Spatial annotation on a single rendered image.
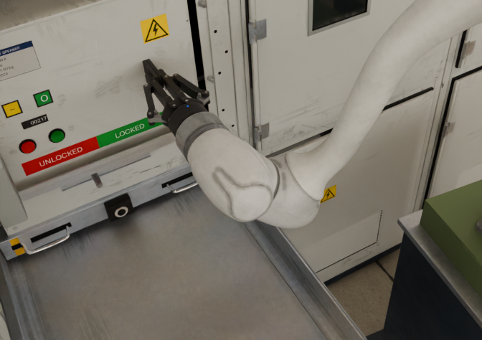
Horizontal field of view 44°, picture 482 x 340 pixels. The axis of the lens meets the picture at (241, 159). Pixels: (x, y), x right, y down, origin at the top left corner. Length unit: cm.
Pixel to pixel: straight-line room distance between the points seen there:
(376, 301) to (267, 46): 122
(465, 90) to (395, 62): 113
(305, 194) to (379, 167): 94
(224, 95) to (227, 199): 55
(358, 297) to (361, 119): 141
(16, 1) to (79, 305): 63
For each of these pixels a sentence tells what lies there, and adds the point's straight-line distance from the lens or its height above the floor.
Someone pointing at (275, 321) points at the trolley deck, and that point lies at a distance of 124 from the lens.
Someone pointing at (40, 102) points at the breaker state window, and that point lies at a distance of 120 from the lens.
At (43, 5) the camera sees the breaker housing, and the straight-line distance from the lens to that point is 117.
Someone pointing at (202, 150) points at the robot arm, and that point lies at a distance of 95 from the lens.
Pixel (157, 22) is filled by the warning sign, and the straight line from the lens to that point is 120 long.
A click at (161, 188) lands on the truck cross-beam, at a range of 144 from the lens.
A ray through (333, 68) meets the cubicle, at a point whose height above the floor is 103.
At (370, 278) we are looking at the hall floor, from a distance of 235.
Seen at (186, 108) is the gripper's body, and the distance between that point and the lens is 105.
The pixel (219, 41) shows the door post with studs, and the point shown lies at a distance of 133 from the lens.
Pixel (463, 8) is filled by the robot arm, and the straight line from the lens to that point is 86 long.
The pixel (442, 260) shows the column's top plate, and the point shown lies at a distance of 149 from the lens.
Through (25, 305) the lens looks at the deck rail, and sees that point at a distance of 137.
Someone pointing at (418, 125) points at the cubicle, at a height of 68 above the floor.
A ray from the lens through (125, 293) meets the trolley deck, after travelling 132.
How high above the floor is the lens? 191
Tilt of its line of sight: 44 degrees down
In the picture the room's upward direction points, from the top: 5 degrees counter-clockwise
